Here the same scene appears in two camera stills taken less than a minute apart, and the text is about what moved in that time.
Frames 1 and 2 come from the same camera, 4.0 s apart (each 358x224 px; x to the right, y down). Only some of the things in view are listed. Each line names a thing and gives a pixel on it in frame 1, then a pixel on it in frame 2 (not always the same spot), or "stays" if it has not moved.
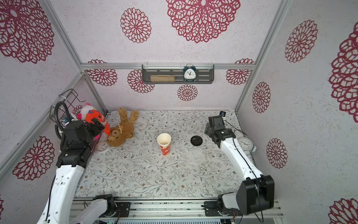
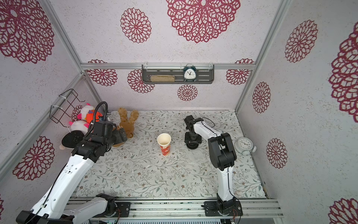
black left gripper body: x=93 y=130 to x=117 y=137
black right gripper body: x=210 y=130 to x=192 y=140
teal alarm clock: x=189 y=73 stays
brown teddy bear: x=120 y=134 stays
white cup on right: x=246 y=145 stays
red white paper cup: x=164 y=140 stays
